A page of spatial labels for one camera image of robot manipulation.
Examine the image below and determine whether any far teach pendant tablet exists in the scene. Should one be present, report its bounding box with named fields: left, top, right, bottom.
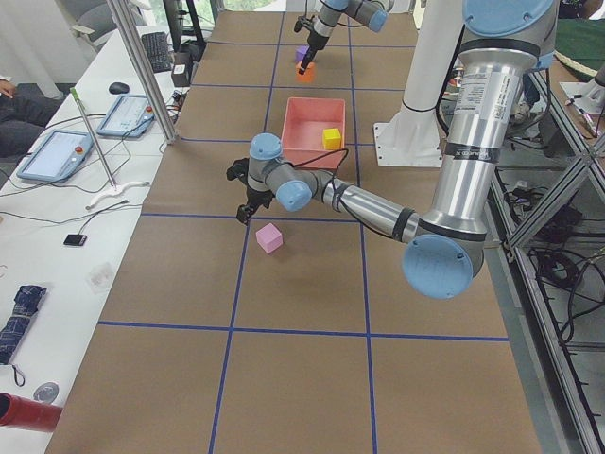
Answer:
left=96, top=95, right=154, bottom=138

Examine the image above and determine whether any yellow foam block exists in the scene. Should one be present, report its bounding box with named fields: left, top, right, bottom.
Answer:
left=321, top=128, right=342, bottom=151

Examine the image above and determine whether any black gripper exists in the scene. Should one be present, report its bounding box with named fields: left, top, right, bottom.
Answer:
left=226, top=158, right=273, bottom=225
left=294, top=15, right=329, bottom=68

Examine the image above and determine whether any red cylinder bottle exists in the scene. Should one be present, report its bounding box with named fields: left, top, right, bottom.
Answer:
left=1, top=393, right=62, bottom=432

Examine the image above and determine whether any black box with label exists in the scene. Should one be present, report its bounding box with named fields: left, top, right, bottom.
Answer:
left=171, top=52, right=193, bottom=88

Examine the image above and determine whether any folded dark blue umbrella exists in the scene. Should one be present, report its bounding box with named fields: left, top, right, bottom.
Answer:
left=1, top=285, right=47, bottom=365

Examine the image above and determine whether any near teach pendant tablet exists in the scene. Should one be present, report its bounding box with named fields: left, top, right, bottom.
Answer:
left=17, top=131, right=93, bottom=183

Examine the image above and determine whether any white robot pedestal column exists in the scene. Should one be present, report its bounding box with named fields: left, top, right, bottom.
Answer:
left=373, top=0, right=463, bottom=167

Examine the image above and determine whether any aluminium frame post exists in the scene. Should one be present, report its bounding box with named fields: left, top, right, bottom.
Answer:
left=106, top=0, right=177, bottom=145

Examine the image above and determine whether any pink plastic bin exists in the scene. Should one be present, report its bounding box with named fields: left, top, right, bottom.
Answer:
left=281, top=97, right=346, bottom=170

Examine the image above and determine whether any orange foam block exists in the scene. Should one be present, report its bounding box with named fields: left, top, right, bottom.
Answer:
left=296, top=63, right=315, bottom=83

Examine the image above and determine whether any light pink foam block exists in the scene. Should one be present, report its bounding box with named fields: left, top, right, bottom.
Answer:
left=255, top=223, right=284, bottom=254

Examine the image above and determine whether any round metal lid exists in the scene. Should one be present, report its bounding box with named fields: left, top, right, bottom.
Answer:
left=33, top=382, right=60, bottom=404

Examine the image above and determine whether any black computer mouse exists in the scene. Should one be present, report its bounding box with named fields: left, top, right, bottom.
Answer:
left=108, top=81, right=130, bottom=95

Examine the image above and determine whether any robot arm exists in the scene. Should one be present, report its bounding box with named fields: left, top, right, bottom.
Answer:
left=226, top=1, right=559, bottom=299
left=294, top=0, right=394, bottom=76

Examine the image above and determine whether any clear plastic packet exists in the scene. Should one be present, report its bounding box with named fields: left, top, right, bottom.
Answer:
left=86, top=262, right=115, bottom=294

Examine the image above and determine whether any person in white shirt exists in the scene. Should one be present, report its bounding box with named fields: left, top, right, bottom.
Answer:
left=1, top=75, right=61, bottom=159

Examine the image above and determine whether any purple foam block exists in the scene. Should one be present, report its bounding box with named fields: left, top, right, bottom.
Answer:
left=295, top=45, right=309, bottom=63

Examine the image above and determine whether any small black phone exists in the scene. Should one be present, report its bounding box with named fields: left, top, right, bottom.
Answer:
left=63, top=234, right=87, bottom=247

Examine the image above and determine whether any teach pendant tablet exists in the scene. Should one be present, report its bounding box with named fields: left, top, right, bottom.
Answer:
left=17, top=131, right=93, bottom=183
left=96, top=95, right=154, bottom=138

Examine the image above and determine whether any black keyboard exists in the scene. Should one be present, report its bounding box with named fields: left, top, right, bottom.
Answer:
left=141, top=31, right=171, bottom=73

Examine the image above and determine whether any long metal grabber stick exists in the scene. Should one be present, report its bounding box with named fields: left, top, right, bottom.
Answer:
left=70, top=87, right=117, bottom=189

